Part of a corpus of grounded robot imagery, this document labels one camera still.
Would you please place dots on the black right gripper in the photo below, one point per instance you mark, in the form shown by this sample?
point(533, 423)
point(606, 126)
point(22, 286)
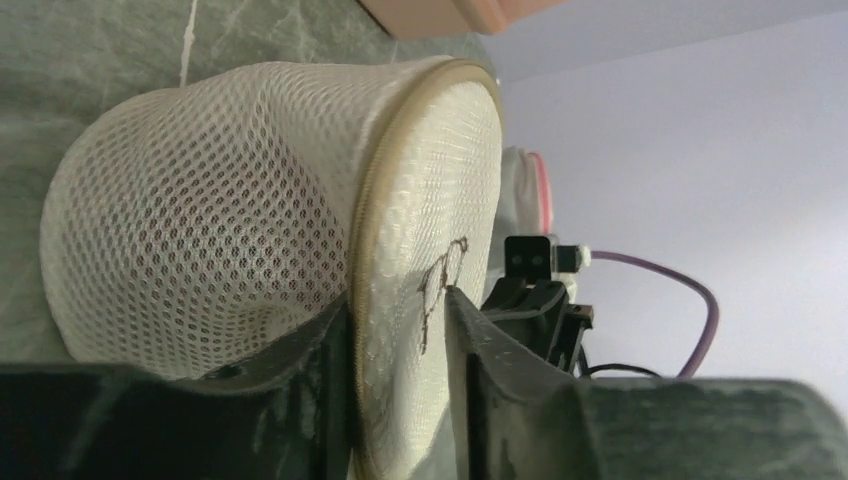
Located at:
point(543, 318)

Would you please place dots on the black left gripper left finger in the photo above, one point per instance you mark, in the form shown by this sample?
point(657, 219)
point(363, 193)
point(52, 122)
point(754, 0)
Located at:
point(283, 413)

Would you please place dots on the white mesh bag red zipper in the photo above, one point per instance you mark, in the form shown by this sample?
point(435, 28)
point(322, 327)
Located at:
point(524, 205)

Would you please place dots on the pink plastic storage box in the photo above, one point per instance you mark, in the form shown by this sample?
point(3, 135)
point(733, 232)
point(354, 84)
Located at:
point(420, 19)

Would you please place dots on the beige mesh laundry bag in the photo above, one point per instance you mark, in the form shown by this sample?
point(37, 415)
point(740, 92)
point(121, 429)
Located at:
point(188, 228)

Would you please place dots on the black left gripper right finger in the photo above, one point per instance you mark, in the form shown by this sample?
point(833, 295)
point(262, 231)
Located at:
point(515, 416)

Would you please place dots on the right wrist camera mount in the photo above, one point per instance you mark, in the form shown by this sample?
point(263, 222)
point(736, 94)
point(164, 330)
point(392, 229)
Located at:
point(534, 258)

